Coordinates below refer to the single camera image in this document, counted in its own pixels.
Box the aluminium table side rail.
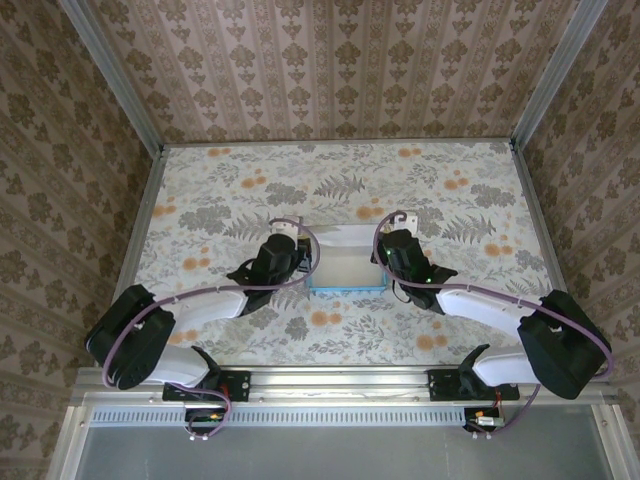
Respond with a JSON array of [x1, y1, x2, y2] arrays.
[[510, 142, 587, 351], [97, 147, 169, 371]]

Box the aluminium frame post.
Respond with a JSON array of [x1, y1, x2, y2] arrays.
[[64, 0, 167, 154], [508, 0, 601, 151]]

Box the small black controller board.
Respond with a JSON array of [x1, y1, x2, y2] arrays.
[[463, 405, 507, 433], [183, 405, 227, 434]]

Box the aluminium mounting beam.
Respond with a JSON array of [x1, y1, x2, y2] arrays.
[[69, 365, 624, 407]]

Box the slotted grey cable duct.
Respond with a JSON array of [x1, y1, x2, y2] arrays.
[[89, 405, 501, 427]]

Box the teal paper box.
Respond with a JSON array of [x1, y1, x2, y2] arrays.
[[305, 224, 389, 297]]

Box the floral table cover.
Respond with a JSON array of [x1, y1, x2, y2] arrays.
[[107, 142, 576, 369]]

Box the grey metal shelf plate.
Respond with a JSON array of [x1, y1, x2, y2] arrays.
[[47, 403, 632, 480]]

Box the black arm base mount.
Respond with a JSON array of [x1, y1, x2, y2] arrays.
[[162, 368, 252, 403], [426, 367, 522, 402]]

